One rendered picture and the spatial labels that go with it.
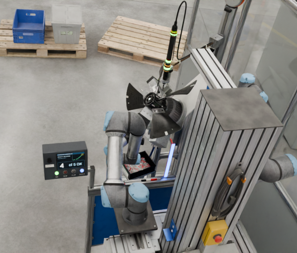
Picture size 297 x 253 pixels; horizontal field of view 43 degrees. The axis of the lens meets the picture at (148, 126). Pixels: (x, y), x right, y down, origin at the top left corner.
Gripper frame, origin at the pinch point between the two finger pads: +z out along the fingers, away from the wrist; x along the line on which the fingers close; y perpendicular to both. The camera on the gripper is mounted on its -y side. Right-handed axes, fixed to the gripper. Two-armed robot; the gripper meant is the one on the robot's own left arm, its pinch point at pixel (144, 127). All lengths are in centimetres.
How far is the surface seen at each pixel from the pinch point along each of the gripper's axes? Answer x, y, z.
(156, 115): -1.1, 1.5, 15.2
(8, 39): 71, 317, 106
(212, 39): -39, -1, 79
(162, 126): 0.0, -8.4, 9.5
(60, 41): 72, 264, 152
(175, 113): 4.4, -2.8, 33.7
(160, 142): 20.5, -4.1, 15.5
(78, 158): -3, 9, -54
